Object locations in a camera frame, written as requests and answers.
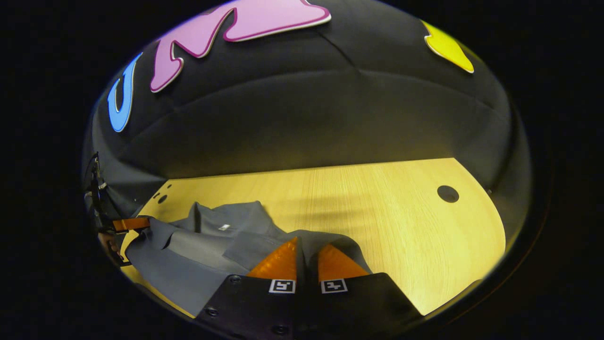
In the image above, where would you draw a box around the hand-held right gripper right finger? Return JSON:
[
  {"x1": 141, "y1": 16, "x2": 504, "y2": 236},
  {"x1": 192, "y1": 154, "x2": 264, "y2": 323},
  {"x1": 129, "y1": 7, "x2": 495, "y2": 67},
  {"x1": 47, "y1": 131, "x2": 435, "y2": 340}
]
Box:
[{"x1": 304, "y1": 243, "x2": 423, "y2": 340}]

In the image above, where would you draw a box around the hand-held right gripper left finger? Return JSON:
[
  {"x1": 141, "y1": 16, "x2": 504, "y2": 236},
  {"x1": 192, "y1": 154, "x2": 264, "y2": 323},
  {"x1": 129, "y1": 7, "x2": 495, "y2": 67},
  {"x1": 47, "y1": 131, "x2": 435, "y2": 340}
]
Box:
[{"x1": 196, "y1": 236, "x2": 305, "y2": 340}]

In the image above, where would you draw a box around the grey collared shirt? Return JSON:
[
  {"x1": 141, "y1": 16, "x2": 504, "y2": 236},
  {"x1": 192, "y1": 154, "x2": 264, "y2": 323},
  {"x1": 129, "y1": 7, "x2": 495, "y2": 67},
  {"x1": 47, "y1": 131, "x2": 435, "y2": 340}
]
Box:
[{"x1": 124, "y1": 201, "x2": 373, "y2": 318}]

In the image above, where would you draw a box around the black backdrop cloth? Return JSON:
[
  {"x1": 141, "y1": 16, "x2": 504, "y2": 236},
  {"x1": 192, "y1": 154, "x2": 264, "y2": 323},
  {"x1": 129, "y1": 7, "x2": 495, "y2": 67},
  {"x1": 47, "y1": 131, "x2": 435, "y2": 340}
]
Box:
[{"x1": 81, "y1": 0, "x2": 534, "y2": 222}]

